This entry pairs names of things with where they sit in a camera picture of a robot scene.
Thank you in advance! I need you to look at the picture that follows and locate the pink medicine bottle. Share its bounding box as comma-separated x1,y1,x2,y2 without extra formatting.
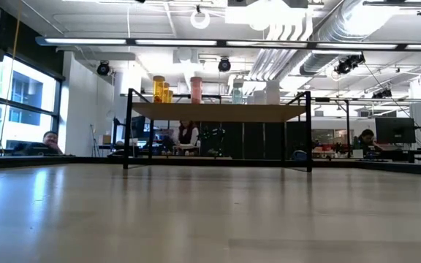
190,76,204,104

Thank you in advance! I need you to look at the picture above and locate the teal bottle holding white pills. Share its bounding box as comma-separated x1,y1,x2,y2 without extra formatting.
231,80,244,105

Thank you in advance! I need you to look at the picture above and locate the person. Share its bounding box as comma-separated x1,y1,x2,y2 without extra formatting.
12,130,65,157
175,120,201,156
356,128,384,156

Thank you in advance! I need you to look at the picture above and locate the round black ceiling spotlight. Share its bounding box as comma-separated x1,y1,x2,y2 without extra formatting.
217,57,232,73
96,60,111,77

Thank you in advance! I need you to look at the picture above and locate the black overhead light bar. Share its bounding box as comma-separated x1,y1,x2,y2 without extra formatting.
34,35,421,51

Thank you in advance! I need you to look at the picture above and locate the black track light cluster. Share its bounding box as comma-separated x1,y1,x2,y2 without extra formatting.
333,53,366,76

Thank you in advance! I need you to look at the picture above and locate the large glass window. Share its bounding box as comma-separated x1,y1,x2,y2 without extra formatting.
0,54,64,156

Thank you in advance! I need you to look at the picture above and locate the black computer monitor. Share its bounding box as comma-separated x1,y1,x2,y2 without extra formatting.
374,116,417,145

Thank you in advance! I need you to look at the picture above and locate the wooden shelf black metal frame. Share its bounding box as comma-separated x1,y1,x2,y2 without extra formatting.
122,87,314,173

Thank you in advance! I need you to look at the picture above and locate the white ring ceiling fixture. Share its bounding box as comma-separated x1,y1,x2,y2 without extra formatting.
190,9,211,30

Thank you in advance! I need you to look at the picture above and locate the black aluminium table frame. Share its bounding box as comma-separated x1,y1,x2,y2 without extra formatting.
0,155,421,177

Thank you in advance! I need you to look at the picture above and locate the silver ventilation duct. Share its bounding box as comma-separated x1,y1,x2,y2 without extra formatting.
268,0,383,80

